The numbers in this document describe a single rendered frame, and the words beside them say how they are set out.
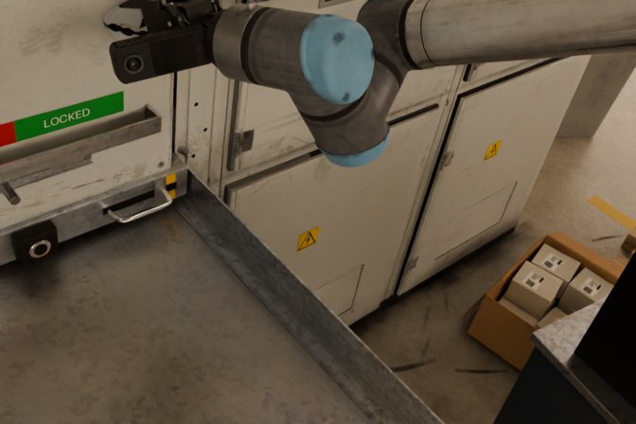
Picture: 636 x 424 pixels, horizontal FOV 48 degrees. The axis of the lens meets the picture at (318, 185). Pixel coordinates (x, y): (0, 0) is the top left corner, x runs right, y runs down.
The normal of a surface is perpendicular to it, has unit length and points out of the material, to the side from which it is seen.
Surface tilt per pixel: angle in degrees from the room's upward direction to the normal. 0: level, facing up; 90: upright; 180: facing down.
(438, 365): 0
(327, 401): 0
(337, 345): 90
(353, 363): 90
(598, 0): 66
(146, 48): 77
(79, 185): 90
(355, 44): 70
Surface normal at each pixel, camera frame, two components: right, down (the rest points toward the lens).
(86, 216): 0.65, 0.56
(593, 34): -0.53, 0.66
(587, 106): 0.26, 0.69
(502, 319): -0.59, 0.18
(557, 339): 0.15, -0.76
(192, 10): 0.83, 0.24
